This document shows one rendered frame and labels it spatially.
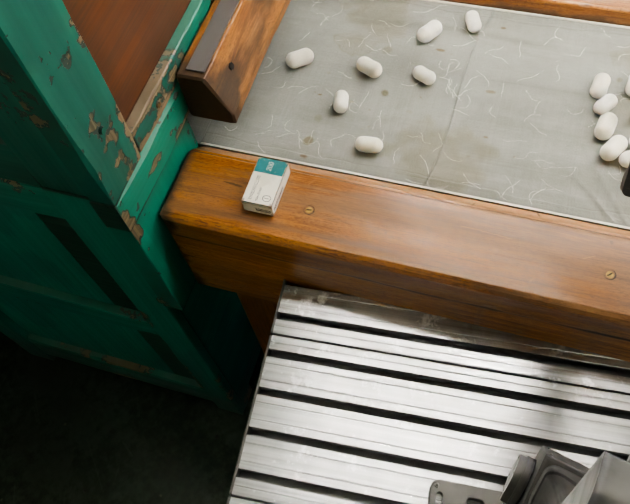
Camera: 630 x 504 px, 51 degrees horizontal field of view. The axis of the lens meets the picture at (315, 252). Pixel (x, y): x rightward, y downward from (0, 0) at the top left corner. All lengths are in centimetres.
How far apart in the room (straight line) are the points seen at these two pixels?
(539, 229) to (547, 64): 26
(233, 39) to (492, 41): 34
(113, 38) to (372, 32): 38
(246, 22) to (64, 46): 28
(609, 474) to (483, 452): 45
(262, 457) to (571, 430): 32
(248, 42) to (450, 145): 26
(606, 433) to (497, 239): 23
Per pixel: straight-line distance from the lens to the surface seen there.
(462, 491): 71
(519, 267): 70
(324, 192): 74
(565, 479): 55
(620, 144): 82
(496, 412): 75
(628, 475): 29
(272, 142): 82
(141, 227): 75
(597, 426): 77
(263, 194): 72
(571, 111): 86
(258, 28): 83
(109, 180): 67
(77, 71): 61
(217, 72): 76
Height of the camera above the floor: 138
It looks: 61 degrees down
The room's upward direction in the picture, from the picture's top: 11 degrees counter-clockwise
